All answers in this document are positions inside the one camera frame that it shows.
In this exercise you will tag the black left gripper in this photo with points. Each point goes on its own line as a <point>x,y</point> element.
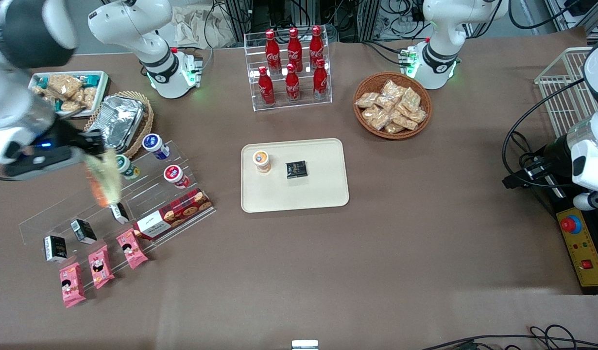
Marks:
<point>554,154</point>

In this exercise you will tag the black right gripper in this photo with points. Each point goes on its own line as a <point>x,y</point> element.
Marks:
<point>62,135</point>

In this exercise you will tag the triangle sandwich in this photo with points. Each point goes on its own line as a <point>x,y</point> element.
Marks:
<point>106,180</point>

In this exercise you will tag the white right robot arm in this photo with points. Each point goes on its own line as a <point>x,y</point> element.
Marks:
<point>128,29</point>

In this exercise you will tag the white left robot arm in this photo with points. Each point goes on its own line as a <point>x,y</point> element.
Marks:
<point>444,29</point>

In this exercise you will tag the cream plastic tray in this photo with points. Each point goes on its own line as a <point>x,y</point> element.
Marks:
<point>308,189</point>

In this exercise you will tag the silver foil container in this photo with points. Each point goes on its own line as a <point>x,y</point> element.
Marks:
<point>119,119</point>

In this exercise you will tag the green gum bottle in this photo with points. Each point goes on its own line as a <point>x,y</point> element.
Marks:
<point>127,167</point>

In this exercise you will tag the rice cracker snack pack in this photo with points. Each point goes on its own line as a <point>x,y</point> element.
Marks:
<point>89,97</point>
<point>70,105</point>
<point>64,85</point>
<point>39,90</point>

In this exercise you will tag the red emergency stop button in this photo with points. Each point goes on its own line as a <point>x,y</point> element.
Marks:
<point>571,224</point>

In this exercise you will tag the oval wicker basket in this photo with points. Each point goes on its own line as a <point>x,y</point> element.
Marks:
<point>147,116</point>

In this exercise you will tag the blue gum bottle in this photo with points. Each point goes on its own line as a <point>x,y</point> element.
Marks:
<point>154,145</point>

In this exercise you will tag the white snack bin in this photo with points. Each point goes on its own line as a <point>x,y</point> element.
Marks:
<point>103,82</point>

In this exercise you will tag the teal snack pack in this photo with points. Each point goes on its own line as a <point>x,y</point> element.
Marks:
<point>91,80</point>

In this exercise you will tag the small black snack box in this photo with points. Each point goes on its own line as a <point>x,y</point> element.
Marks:
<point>55,249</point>
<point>296,169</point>
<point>83,231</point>
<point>118,212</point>

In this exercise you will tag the yellow control box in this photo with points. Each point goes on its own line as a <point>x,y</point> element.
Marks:
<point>590,243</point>

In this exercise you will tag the red gum bottle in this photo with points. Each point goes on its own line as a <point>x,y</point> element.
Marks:
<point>175,175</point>

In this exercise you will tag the clear acrylic stepped stand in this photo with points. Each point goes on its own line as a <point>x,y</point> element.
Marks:
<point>51,221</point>

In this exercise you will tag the red plaid cookie box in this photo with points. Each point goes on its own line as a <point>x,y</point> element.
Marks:
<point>179,213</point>

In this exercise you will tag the pink snack packet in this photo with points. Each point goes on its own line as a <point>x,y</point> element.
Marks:
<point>131,249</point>
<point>100,267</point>
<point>72,285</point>

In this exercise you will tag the clear crispy snack bag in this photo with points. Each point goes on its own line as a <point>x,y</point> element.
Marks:
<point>394,128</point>
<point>376,117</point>
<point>411,98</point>
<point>367,100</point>
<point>392,90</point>
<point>404,120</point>

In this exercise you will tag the crumpled paper bag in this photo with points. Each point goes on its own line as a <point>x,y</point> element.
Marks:
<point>196,24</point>

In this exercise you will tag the clear acrylic bottle rack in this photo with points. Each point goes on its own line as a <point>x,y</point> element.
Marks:
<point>250,104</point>

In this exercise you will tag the orange gum bottle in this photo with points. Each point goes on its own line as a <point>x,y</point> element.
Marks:
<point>262,161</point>

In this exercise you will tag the red cola bottle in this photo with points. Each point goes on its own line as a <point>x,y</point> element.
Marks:
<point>294,47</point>
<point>265,87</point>
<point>272,48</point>
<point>320,80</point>
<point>292,85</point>
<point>316,44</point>

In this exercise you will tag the round wicker basket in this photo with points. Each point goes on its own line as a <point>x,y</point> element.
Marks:
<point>364,124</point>

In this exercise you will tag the small white device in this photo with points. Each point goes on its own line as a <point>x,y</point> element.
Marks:
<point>304,345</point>

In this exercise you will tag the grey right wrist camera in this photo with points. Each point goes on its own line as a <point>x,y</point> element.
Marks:
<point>41,163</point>

